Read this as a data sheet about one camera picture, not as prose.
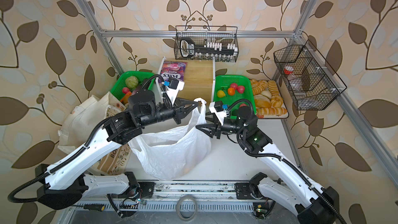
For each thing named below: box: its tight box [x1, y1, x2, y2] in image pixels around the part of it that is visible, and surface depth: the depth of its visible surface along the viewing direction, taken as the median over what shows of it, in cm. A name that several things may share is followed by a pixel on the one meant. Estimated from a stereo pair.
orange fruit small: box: [228, 87, 236, 96], surface depth 113 cm
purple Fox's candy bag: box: [160, 61, 188, 82], surface depth 81 cm
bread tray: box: [249, 78, 290, 120], surface depth 111 cm
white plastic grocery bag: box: [128, 98, 212, 181], surface depth 68 cm
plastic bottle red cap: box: [283, 65, 294, 75], surface depth 84 cm
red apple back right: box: [237, 85, 245, 94], surface depth 114 cm
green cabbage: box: [125, 75, 139, 89], surface depth 114 cm
